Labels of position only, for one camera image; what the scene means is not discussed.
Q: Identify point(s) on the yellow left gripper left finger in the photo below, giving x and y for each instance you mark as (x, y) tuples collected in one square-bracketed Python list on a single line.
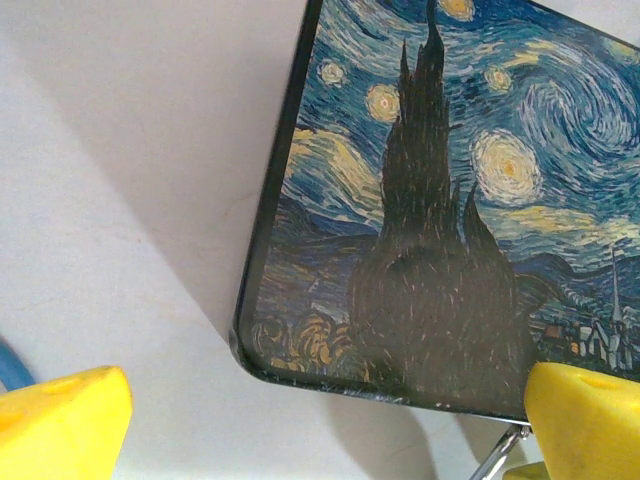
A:
[(60, 430)]

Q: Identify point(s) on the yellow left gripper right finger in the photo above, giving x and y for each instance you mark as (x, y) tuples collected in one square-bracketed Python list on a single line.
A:
[(590, 430)]

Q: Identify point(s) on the silver metal rod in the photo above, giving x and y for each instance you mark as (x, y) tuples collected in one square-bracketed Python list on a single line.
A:
[(500, 450)]

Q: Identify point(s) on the Starry Night mouse pad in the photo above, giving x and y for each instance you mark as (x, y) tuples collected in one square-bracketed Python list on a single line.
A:
[(425, 225)]

